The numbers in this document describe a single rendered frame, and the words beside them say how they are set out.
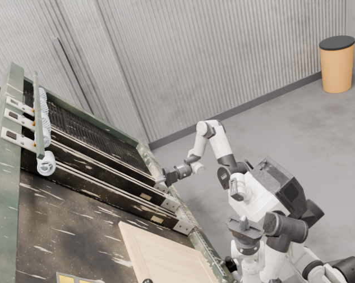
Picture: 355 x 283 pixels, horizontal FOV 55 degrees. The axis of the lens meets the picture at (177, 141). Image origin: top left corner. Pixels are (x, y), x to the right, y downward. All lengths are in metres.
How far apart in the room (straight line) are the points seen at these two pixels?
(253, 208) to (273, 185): 0.14
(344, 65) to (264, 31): 1.09
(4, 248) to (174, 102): 3.60
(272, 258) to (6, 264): 0.98
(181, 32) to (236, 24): 0.73
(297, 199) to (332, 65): 3.35
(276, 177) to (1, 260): 1.13
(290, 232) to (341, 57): 3.58
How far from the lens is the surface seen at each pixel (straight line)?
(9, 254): 1.03
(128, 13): 3.99
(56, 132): 2.03
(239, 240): 1.22
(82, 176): 1.73
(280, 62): 4.96
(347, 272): 2.57
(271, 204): 1.55
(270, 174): 1.62
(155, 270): 1.55
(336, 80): 4.95
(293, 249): 1.91
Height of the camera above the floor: 2.46
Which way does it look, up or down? 32 degrees down
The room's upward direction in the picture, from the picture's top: 18 degrees counter-clockwise
